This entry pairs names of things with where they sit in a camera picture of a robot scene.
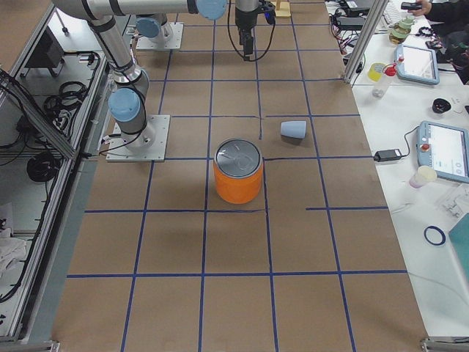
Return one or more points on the blue teach pendant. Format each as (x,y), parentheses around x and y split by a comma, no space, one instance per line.
(416,64)
(443,148)

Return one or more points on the orange can with grey lid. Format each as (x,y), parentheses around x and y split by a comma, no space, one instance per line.
(237,167)

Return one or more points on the aluminium frame post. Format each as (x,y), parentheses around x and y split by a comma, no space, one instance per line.
(375,13)

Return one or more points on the blue teach pendant far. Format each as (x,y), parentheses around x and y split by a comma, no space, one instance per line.
(416,64)

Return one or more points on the blue teach pendant near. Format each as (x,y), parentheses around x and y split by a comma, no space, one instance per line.
(443,148)

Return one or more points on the wooden cup stand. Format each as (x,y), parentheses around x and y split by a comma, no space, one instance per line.
(283,9)

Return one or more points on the silver robot arm near can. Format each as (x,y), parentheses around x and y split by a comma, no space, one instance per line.
(127,103)

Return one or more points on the translucent plastic cup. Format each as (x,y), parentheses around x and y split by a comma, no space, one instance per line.
(423,176)

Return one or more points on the black power adapter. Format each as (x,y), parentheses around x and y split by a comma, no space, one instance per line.
(387,155)

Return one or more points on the black gripper near stand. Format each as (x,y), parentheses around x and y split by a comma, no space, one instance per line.
(244,17)

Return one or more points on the yellow tape roll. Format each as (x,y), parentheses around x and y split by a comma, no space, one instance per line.
(375,71)

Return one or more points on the clear plastic bottle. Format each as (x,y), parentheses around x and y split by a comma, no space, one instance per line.
(386,78)

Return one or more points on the glass teapot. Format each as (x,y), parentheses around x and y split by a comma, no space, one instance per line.
(400,30)

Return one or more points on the black round dish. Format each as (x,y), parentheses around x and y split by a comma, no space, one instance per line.
(440,106)

